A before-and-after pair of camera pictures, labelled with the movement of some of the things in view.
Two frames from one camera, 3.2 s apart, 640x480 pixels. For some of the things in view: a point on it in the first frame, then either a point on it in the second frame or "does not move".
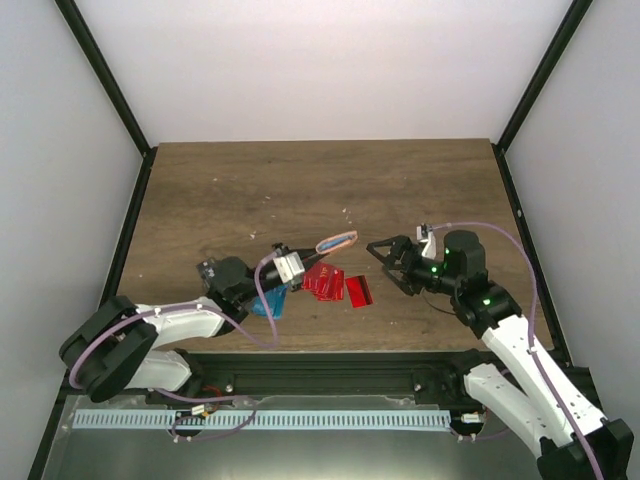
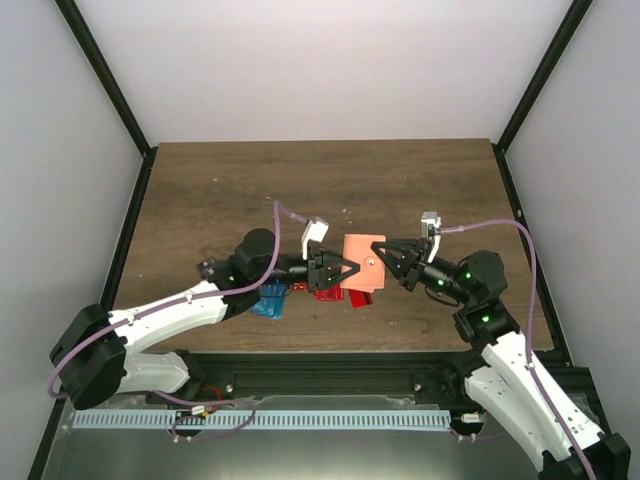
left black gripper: [303, 253] → [320, 261]
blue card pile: [275, 299] does not move
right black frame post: [569, 25] does not move
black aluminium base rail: [322, 373] does not move
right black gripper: [413, 251] does not move
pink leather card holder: [336, 241] → [371, 272]
